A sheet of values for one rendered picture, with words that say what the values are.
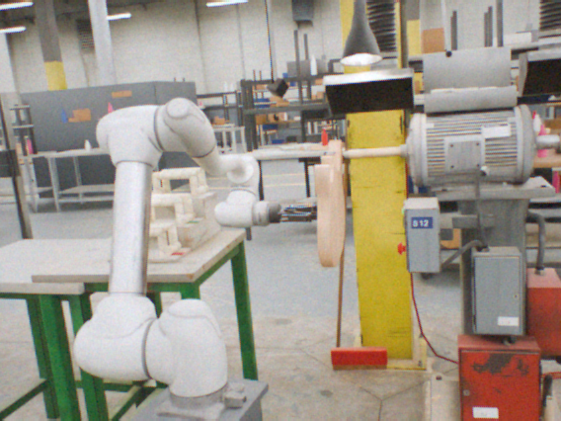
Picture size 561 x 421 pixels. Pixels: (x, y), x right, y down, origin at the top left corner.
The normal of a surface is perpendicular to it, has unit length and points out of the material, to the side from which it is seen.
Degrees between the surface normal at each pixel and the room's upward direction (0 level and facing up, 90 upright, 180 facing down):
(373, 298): 90
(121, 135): 70
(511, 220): 90
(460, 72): 90
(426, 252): 90
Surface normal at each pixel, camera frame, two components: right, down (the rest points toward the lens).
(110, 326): -0.15, -0.28
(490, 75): -0.24, 0.22
